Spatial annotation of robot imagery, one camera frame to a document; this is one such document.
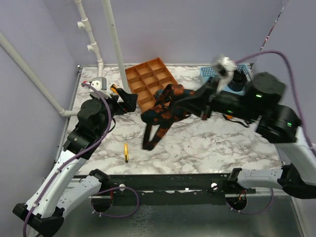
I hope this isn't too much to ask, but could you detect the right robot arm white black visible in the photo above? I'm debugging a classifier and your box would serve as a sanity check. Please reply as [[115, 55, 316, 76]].
[[175, 72, 316, 199]]

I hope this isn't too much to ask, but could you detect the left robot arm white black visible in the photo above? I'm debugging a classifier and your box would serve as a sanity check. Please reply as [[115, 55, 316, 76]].
[[13, 88, 138, 237]]

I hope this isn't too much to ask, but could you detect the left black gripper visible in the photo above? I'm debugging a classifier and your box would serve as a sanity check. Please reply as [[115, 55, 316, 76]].
[[93, 88, 138, 137]]

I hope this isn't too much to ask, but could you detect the white PVC pipe frame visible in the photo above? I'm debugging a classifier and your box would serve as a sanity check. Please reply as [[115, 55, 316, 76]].
[[0, 0, 129, 117]]

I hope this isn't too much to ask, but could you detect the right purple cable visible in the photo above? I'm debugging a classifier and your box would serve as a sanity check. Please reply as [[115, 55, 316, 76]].
[[229, 50, 316, 215]]

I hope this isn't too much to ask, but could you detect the black orange floral tie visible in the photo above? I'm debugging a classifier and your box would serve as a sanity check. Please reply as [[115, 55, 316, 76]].
[[141, 84, 191, 151]]

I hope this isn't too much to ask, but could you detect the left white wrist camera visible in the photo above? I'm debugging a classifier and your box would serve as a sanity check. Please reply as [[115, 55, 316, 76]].
[[89, 77, 108, 95]]

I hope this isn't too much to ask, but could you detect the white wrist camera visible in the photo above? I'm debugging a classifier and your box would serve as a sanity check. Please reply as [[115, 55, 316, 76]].
[[89, 77, 108, 95], [213, 55, 237, 93]]

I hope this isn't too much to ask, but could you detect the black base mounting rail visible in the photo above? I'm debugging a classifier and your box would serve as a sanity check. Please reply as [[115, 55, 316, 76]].
[[90, 173, 255, 209]]

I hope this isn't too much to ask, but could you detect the rolled black tie in basket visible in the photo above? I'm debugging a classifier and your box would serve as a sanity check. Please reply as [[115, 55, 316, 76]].
[[228, 70, 248, 92]]

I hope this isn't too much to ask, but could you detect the yellow utility knife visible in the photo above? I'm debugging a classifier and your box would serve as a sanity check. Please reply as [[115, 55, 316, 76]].
[[110, 84, 120, 94]]

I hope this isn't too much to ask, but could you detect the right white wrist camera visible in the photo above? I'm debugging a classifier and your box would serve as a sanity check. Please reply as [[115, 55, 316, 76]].
[[213, 55, 237, 93]]

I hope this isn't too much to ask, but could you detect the orange wooden compartment tray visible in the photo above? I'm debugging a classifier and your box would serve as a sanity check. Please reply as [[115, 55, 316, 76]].
[[125, 57, 178, 112]]

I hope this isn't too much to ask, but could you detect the small yellow black cutter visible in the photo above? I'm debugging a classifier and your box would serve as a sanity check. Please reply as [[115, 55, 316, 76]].
[[124, 143, 129, 163]]

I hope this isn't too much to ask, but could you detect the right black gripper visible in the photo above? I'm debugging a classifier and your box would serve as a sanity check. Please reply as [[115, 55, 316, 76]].
[[172, 75, 256, 121]]

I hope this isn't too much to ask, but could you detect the rolled navy yellow tie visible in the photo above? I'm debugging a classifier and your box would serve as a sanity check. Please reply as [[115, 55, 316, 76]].
[[154, 89, 164, 102]]

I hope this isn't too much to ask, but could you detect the light blue plastic basket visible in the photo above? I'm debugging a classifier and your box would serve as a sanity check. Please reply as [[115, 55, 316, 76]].
[[199, 64, 252, 95]]

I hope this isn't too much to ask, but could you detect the purple cable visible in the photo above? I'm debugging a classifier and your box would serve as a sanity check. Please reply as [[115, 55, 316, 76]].
[[229, 50, 316, 215], [22, 82, 140, 237]]

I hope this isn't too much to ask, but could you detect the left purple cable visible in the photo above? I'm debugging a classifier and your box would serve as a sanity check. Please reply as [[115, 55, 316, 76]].
[[22, 82, 140, 237]]

